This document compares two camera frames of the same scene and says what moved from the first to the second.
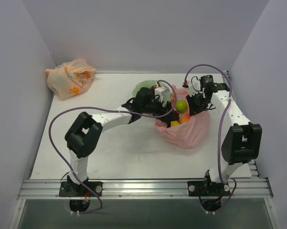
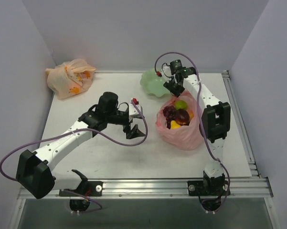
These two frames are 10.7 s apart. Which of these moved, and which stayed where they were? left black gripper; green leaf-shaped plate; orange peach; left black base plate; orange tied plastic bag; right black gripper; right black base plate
Moved: left black gripper; right black gripper; green leaf-shaped plate; orange peach
Stayed: left black base plate; orange tied plastic bag; right black base plate
